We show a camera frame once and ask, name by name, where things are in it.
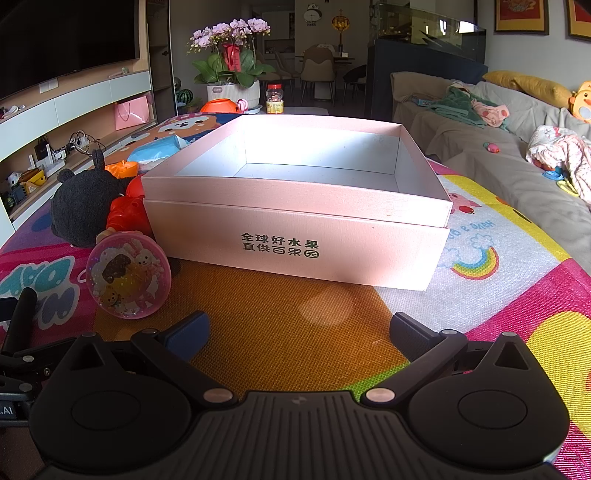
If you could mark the pink cardboard box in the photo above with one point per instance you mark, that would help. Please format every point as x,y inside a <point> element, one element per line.
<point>295,249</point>

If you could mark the framed red picture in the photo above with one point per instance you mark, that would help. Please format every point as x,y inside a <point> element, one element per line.
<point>521,14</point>
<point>579,18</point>

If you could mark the orange bowl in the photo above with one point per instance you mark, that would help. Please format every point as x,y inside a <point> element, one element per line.
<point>219,106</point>

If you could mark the yellow duck plush toy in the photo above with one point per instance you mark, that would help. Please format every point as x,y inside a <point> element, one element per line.
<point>581,104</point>

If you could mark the white wooden TV cabinet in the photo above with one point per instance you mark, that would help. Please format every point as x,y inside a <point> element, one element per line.
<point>92,99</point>

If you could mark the pink transparent cartoon ball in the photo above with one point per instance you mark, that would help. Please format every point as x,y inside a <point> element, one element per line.
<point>129,277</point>

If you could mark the panda wall clock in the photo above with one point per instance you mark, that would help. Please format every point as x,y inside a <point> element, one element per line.
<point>312,14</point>

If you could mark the potted pink orchid plant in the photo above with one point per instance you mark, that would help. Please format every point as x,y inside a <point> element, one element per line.
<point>231,69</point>

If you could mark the small pink toy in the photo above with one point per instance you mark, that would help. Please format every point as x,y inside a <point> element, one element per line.
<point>492,147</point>

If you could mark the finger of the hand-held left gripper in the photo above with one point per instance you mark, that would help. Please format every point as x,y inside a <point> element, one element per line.
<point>7,309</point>
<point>23,318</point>

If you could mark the white power strip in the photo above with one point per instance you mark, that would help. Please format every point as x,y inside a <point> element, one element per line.
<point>79,141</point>

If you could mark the yellow round hanging ornament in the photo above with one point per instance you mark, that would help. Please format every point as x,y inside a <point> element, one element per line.
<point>340,22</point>

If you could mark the small black box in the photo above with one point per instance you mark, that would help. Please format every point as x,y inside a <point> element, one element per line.
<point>42,152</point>

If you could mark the pink clothing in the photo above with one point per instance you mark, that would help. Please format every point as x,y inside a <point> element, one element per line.
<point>491,113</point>

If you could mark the black plush toy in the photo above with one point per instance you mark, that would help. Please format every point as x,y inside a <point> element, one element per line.
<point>83,207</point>

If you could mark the watermelon pattern ball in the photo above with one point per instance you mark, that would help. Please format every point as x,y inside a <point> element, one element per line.
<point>184,97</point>

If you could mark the blue yellow plastic rings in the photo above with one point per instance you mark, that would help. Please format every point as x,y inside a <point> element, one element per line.
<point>556,177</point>

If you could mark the dark dining chair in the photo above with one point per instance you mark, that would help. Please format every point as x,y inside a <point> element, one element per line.
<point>354,78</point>

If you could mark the colourful cartoon play mat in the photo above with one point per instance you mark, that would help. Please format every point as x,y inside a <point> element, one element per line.
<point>286,332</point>

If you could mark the pink white patterned blanket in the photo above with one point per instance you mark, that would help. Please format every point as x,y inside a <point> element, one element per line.
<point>563,157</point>

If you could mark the blue white wet wipes pack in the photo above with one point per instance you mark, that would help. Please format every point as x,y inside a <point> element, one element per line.
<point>154,150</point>

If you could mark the orange plastic toy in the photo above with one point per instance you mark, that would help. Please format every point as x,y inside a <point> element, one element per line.
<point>121,168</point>

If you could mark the glass fish tank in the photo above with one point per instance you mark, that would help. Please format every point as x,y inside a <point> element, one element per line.
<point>429,32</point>

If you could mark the red toy figure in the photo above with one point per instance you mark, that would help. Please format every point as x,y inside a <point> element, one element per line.
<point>127,207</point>

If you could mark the black flat television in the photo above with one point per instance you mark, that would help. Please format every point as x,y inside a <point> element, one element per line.
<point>60,41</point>

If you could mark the dark blue cabinet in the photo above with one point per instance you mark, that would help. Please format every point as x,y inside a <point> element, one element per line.
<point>415,87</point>

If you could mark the beige dining chair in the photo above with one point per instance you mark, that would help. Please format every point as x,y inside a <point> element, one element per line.
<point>318,69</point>

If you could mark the green clothing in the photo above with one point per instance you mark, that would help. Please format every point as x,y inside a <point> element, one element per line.
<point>455,108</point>

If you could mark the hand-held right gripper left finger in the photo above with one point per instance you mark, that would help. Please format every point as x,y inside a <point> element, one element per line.
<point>187,334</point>

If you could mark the grey fabric sofa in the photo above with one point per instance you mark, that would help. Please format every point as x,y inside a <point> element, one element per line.
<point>485,157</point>

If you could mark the pink paper bag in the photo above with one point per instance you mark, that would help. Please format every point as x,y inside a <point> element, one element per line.
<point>131,113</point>

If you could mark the clear jar with red lid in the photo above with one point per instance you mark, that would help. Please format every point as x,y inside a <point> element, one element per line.
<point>274,99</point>

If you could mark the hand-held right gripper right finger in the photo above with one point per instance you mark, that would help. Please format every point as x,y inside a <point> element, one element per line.
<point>411,334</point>

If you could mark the yellow pillow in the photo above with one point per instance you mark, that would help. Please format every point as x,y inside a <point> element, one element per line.
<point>526,87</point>

